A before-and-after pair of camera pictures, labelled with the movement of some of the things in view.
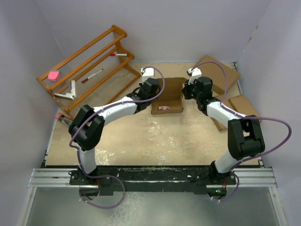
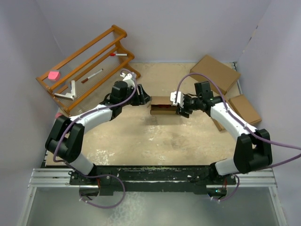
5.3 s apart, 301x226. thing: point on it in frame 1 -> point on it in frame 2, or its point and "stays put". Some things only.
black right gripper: (185, 91) -> (181, 111)
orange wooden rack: (96, 71) stays put
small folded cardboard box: (242, 105) stays put
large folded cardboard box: (212, 70) stays put
